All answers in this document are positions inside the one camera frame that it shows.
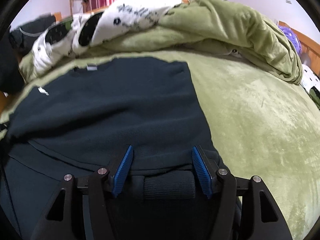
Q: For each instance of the green plush bed sheet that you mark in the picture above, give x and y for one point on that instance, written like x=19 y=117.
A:
x=259 y=125

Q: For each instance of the white patterned pillow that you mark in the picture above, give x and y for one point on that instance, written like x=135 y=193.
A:
x=310 y=83

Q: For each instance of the green and white patterned quilt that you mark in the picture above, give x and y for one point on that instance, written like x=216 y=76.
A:
x=175 y=25

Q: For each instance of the black jacket on footboard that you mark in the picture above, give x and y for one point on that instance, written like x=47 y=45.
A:
x=15 y=44

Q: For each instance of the wooden coat rack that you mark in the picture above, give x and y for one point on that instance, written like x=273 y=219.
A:
x=78 y=6

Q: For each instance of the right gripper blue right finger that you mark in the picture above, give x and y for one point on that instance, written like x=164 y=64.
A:
x=205 y=169

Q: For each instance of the purple plush toy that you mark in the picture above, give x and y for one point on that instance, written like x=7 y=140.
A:
x=292 y=37

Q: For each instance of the black sweatshirt with white logo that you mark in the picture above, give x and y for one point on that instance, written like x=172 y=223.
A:
x=82 y=120

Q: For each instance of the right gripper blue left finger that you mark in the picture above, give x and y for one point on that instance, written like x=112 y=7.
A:
x=123 y=167

